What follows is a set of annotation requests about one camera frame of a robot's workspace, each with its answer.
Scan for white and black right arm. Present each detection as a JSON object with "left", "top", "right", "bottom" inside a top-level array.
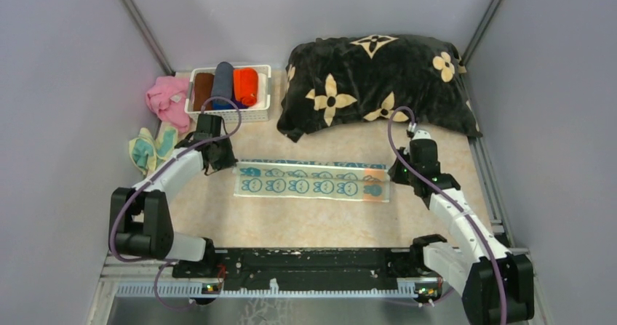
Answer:
[{"left": 389, "top": 132, "right": 535, "bottom": 324}]

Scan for pink towel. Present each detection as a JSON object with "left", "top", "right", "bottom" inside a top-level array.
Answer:
[{"left": 146, "top": 76, "right": 191, "bottom": 133}]

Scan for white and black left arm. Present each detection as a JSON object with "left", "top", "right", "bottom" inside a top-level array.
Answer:
[{"left": 108, "top": 114, "right": 236, "bottom": 277}]

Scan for purple rolled towel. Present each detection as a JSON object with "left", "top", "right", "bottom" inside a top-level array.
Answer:
[{"left": 231, "top": 97, "right": 248, "bottom": 110}]

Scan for brown rolled towel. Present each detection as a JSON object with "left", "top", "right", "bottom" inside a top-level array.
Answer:
[{"left": 193, "top": 73, "right": 215, "bottom": 112}]

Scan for patterned teal yellow towel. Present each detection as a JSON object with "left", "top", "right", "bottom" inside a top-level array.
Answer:
[{"left": 234, "top": 159, "right": 390, "bottom": 203}]

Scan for small teal yellow towel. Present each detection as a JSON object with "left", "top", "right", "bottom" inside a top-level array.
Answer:
[{"left": 128, "top": 126, "right": 178, "bottom": 176}]

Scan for white rolled towel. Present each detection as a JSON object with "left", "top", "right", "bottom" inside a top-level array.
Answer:
[{"left": 253, "top": 73, "right": 268, "bottom": 109}]

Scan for black floral pillow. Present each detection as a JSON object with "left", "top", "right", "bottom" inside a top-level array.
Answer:
[{"left": 276, "top": 34, "right": 482, "bottom": 142}]

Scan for blue rolled towel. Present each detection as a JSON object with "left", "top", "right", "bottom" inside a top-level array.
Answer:
[{"left": 212, "top": 101, "right": 234, "bottom": 111}]

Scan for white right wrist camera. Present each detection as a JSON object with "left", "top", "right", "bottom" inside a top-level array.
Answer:
[{"left": 407, "top": 124, "right": 432, "bottom": 140}]

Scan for aluminium frame rail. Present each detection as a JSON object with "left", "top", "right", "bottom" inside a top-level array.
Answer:
[{"left": 87, "top": 245, "right": 555, "bottom": 325}]

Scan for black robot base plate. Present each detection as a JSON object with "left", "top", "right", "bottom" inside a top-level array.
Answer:
[{"left": 172, "top": 248, "right": 443, "bottom": 295}]

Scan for grey rolled towel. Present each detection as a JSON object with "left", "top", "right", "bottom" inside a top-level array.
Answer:
[{"left": 211, "top": 62, "right": 234, "bottom": 103}]

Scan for white plastic basket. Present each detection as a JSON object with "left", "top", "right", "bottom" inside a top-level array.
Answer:
[{"left": 184, "top": 64, "right": 273, "bottom": 122}]

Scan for orange towel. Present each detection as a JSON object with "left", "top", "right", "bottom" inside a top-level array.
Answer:
[{"left": 233, "top": 68, "right": 258, "bottom": 107}]

